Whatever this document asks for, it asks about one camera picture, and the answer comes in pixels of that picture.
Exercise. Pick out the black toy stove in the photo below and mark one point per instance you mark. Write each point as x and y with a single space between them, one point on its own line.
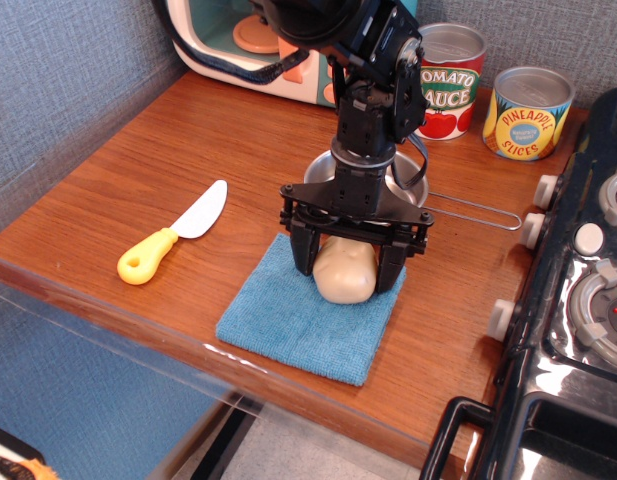
555 410

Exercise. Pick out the beige toy potato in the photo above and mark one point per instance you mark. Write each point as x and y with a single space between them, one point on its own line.
345 271

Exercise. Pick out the pineapple slices toy can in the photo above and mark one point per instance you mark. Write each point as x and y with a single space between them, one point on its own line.
527 112

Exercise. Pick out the teal white toy microwave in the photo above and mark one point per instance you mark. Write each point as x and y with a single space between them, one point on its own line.
287 48

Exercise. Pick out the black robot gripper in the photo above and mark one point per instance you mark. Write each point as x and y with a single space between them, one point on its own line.
357 204

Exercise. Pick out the tomato sauce toy can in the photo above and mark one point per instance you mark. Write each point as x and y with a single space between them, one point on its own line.
454 56

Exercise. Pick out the orange fuzzy object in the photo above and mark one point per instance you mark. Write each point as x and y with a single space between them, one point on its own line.
29 469

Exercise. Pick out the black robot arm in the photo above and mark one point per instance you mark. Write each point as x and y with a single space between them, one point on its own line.
370 122

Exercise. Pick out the silver pot with wire handle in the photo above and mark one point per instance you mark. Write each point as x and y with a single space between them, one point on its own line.
323 168

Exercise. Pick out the blue folded cloth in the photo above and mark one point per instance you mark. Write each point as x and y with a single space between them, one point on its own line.
279 314

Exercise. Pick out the yellow handled toy knife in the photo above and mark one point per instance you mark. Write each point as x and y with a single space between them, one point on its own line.
139 264

